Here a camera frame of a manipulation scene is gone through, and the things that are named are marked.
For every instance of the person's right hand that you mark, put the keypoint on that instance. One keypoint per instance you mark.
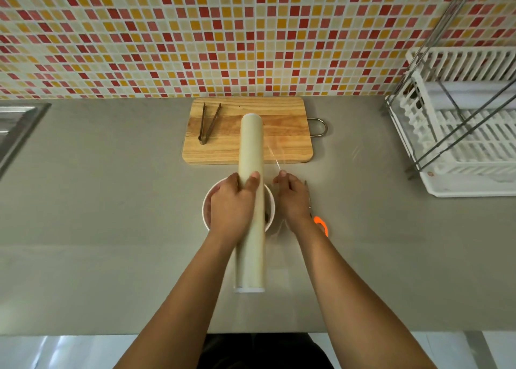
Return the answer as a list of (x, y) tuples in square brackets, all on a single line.
[(294, 203)]

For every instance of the person's left hand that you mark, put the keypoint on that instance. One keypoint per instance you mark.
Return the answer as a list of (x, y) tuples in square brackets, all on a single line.
[(227, 209)]

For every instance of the person's left thumb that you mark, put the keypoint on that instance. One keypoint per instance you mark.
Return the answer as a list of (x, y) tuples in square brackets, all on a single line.
[(253, 183)]

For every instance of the person's right thumb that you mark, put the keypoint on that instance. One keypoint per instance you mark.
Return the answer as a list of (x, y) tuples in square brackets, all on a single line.
[(283, 176)]

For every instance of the clear cling film sheet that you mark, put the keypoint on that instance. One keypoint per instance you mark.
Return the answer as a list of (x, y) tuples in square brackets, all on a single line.
[(278, 164)]

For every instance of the cream cling film roll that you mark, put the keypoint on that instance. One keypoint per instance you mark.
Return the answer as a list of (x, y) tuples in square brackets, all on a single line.
[(250, 147)]

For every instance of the person's right forearm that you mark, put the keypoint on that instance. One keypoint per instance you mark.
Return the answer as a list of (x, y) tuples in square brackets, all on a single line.
[(350, 300)]

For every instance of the person's left forearm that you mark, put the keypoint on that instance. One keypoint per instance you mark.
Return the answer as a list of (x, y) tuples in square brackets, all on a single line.
[(181, 304)]

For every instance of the white round bowl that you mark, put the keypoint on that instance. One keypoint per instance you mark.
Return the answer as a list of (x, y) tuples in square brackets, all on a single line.
[(271, 209)]

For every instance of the wooden cutting board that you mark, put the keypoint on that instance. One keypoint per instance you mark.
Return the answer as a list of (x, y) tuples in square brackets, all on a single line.
[(282, 139)]

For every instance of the bronze metal tongs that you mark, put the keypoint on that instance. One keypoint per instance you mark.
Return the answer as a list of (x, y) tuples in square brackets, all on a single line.
[(202, 133)]

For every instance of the person's dark clothing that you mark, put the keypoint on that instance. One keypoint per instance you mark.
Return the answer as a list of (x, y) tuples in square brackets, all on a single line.
[(262, 352)]

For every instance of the white plastic dish rack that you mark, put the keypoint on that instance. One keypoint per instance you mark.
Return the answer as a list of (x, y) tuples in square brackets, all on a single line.
[(475, 139)]

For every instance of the stainless steel sink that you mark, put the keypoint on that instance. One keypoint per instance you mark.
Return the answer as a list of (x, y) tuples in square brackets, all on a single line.
[(18, 127)]

